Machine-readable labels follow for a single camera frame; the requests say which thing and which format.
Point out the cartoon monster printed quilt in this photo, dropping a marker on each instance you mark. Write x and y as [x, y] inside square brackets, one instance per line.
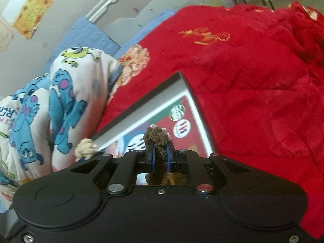
[30, 121]

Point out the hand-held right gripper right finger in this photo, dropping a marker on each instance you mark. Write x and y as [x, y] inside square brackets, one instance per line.
[168, 158]

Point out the beige scrunchie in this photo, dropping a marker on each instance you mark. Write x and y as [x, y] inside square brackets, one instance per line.
[84, 149]

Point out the shallow black cardboard box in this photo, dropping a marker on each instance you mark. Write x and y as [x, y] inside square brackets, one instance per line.
[141, 111]

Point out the white wall paper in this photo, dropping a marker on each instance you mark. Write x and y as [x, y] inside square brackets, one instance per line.
[14, 7]

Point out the history textbook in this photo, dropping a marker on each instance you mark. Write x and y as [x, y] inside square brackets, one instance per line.
[187, 111]

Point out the blue bedsheet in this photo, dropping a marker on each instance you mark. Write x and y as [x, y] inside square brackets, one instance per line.
[83, 35]

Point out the red printed blanket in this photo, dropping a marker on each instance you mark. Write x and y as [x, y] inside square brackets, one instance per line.
[253, 81]

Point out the brown scrunchie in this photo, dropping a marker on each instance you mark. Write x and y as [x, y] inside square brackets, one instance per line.
[159, 141]

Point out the pale wall certificate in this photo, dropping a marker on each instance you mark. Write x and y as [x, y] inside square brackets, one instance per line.
[5, 35]

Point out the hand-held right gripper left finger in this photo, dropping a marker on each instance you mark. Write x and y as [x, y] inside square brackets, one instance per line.
[151, 157]

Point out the orange bordered wall certificate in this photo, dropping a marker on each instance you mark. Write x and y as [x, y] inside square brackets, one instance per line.
[33, 14]

